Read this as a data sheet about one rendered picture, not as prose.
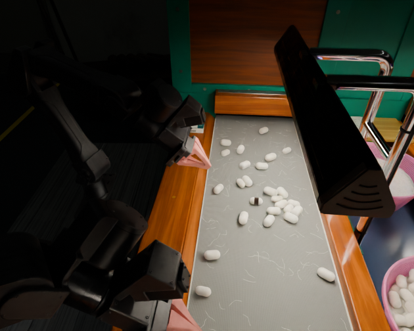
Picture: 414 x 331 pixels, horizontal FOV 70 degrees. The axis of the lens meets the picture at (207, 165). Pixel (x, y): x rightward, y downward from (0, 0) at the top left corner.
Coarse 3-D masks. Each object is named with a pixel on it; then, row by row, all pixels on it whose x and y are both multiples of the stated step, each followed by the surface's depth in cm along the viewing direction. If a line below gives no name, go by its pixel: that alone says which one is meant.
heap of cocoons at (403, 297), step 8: (400, 280) 60; (408, 280) 62; (392, 288) 60; (400, 288) 60; (408, 288) 60; (392, 296) 58; (400, 296) 59; (408, 296) 57; (392, 304) 57; (400, 304) 57; (408, 304) 56; (392, 312) 56; (400, 312) 57; (408, 312) 57; (400, 320) 54; (408, 320) 54; (400, 328) 55; (408, 328) 55
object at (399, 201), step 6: (372, 144) 96; (378, 150) 96; (408, 156) 90; (402, 162) 92; (408, 162) 90; (402, 168) 92; (408, 174) 90; (396, 198) 76; (402, 198) 76; (408, 198) 76; (396, 204) 79; (402, 204) 81; (396, 210) 85
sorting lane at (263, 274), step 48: (240, 144) 100; (288, 144) 100; (240, 192) 81; (288, 192) 81; (240, 240) 69; (288, 240) 69; (192, 288) 59; (240, 288) 59; (288, 288) 59; (336, 288) 59
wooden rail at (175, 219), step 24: (168, 168) 86; (192, 168) 86; (168, 192) 78; (192, 192) 78; (168, 216) 71; (192, 216) 72; (144, 240) 65; (168, 240) 65; (192, 240) 67; (192, 264) 64
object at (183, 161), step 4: (196, 144) 68; (196, 148) 67; (192, 152) 67; (196, 152) 68; (200, 152) 68; (176, 156) 71; (180, 156) 68; (184, 156) 68; (188, 156) 69; (200, 156) 69; (204, 156) 70; (176, 160) 69; (180, 160) 69; (184, 160) 70; (188, 160) 71; (204, 160) 70; (180, 164) 70; (184, 164) 70; (188, 164) 70; (192, 164) 71; (196, 164) 71; (200, 164) 71; (204, 164) 72; (208, 164) 71; (204, 168) 72; (208, 168) 72
